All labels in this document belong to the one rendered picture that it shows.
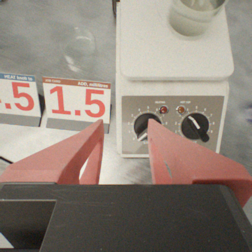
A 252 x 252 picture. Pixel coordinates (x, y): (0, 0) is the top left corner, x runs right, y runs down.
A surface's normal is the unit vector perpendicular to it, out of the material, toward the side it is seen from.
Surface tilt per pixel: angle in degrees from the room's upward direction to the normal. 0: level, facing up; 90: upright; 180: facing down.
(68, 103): 40
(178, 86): 30
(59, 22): 0
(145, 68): 0
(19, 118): 0
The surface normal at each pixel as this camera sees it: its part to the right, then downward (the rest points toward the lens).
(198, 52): 0.00, -0.23
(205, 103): 0.00, 0.29
